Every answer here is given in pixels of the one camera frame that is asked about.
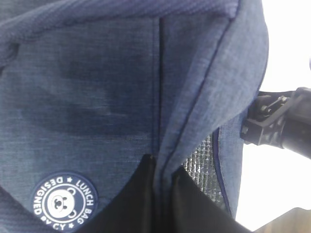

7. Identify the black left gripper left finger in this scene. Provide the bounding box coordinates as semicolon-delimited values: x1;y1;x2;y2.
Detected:
77;155;156;233

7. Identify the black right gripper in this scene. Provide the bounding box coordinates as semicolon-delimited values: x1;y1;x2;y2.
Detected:
241;87;311;155

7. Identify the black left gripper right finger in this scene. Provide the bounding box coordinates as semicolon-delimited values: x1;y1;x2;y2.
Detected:
171;166;250;233

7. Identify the dark blue lunch bag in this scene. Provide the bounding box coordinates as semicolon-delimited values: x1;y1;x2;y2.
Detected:
0;0;268;233

